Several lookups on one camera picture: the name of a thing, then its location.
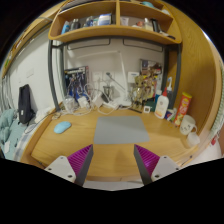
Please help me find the white mug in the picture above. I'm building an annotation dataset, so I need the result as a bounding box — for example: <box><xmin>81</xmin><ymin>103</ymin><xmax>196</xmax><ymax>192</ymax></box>
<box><xmin>180</xmin><ymin>115</ymin><xmax>197</xmax><ymax>135</ymax></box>

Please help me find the grey mouse pad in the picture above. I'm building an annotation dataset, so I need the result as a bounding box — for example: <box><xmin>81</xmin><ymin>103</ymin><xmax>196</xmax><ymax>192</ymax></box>
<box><xmin>94</xmin><ymin>116</ymin><xmax>149</xmax><ymax>144</ymax></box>

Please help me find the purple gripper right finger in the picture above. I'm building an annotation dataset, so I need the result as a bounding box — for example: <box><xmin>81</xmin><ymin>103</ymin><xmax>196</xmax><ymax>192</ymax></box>
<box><xmin>133</xmin><ymin>144</ymin><xmax>183</xmax><ymax>186</ymax></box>

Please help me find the white desk lamp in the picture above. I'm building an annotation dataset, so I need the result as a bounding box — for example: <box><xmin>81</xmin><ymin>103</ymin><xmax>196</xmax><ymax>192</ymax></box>
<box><xmin>78</xmin><ymin>50</ymin><xmax>131</xmax><ymax>106</ymax></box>

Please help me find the red yellow snack can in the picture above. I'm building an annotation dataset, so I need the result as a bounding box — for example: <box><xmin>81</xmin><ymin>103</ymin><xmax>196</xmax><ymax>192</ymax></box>
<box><xmin>174</xmin><ymin>92</ymin><xmax>192</xmax><ymax>127</ymax></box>

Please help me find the black backpack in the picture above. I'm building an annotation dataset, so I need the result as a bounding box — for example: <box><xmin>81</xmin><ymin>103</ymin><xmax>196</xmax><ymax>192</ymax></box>
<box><xmin>18</xmin><ymin>84</ymin><xmax>34</xmax><ymax>124</ymax></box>

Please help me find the blue robot model box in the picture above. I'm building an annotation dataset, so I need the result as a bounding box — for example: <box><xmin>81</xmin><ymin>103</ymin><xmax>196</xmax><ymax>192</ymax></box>
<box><xmin>64</xmin><ymin>66</ymin><xmax>89</xmax><ymax>100</ymax></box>

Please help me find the clear plastic cup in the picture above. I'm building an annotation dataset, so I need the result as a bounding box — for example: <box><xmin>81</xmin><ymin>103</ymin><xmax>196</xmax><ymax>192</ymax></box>
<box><xmin>186</xmin><ymin>132</ymin><xmax>200</xmax><ymax>147</ymax></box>

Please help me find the teal blanket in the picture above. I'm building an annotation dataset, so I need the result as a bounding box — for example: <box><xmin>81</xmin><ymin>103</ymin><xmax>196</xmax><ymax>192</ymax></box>
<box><xmin>0</xmin><ymin>109</ymin><xmax>26</xmax><ymax>161</ymax></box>

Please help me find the white power strip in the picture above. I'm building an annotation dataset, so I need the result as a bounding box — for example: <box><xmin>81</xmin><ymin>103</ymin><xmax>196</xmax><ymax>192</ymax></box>
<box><xmin>92</xmin><ymin>93</ymin><xmax>119</xmax><ymax>110</ymax></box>

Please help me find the wooden wall shelf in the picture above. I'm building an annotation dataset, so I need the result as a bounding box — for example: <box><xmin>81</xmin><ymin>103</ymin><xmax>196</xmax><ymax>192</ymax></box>
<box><xmin>48</xmin><ymin>0</ymin><xmax>182</xmax><ymax>45</ymax></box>

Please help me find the white bottle red cap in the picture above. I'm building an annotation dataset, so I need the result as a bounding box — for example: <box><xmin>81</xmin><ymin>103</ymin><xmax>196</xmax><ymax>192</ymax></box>
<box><xmin>154</xmin><ymin>89</ymin><xmax>169</xmax><ymax>119</ymax></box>

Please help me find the gold robot figurine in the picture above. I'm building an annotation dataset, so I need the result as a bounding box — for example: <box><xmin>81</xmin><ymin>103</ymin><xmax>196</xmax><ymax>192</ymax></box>
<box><xmin>131</xmin><ymin>69</ymin><xmax>158</xmax><ymax>112</ymax></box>

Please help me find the light blue computer mouse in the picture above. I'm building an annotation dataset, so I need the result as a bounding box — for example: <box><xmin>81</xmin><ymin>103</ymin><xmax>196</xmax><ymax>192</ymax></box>
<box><xmin>54</xmin><ymin>121</ymin><xmax>71</xmax><ymax>134</ymax></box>

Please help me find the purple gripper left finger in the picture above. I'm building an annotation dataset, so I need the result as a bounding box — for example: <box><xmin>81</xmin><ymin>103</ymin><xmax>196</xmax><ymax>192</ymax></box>
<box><xmin>44</xmin><ymin>143</ymin><xmax>94</xmax><ymax>187</ymax></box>

